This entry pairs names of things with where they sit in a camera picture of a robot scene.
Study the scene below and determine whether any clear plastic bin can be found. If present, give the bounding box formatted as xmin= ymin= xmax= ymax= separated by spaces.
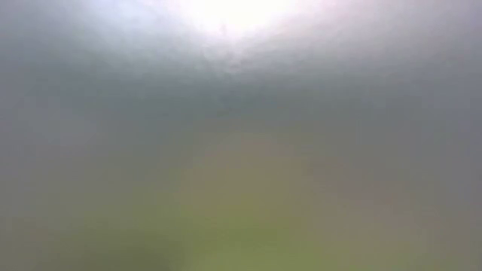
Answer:
xmin=0 ymin=0 xmax=482 ymax=271

